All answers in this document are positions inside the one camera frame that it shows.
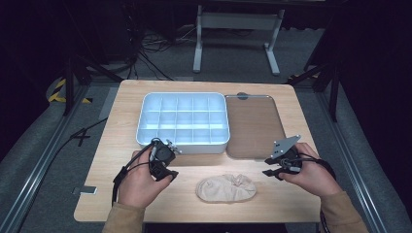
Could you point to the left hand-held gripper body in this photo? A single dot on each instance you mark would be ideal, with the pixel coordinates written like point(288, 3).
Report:
point(160, 155)

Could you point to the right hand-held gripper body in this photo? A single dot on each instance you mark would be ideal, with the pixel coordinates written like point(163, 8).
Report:
point(286, 155)

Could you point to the white divided storage box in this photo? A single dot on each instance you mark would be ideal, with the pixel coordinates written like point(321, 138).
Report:
point(183, 119)

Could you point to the beige sock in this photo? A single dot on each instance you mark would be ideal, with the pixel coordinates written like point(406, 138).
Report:
point(226, 189)

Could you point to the person's left hand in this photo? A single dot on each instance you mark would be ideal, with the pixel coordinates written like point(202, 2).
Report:
point(139, 187)

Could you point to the person's right hand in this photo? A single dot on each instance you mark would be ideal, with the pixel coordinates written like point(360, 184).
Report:
point(312, 176)

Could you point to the brown flat tray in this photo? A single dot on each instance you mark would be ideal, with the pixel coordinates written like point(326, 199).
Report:
point(254, 126)

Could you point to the black tripod stand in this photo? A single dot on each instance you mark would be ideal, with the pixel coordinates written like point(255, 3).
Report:
point(333, 93)
point(69, 84)

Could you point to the yellow black floor tape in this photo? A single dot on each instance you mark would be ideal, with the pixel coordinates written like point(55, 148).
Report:
point(55, 95)

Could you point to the grey metal stand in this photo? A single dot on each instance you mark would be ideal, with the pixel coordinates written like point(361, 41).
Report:
point(238, 21)

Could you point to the aluminium floor rail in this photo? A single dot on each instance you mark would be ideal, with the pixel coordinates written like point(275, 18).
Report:
point(350, 161)
point(42, 161)

